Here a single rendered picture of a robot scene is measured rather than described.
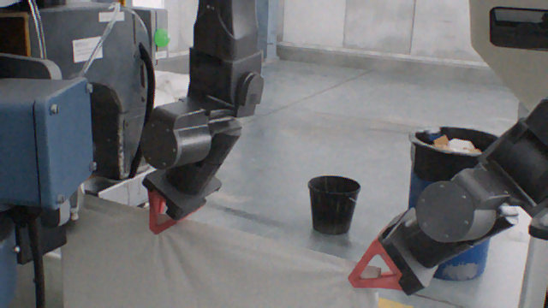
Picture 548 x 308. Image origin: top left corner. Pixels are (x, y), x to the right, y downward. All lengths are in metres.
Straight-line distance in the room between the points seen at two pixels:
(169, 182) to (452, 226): 0.37
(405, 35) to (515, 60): 7.88
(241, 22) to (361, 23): 8.45
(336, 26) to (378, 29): 0.64
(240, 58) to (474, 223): 0.31
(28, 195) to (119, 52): 0.48
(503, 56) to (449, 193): 0.54
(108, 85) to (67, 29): 0.12
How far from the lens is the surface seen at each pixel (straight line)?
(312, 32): 9.43
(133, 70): 0.99
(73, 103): 0.54
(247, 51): 0.72
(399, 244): 0.67
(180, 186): 0.78
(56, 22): 0.87
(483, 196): 0.58
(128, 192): 1.03
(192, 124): 0.70
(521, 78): 1.13
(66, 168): 0.53
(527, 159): 0.64
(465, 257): 3.07
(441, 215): 0.59
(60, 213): 0.63
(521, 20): 1.03
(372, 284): 0.73
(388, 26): 9.02
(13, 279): 0.62
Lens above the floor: 1.41
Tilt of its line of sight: 17 degrees down
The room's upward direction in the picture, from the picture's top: 3 degrees clockwise
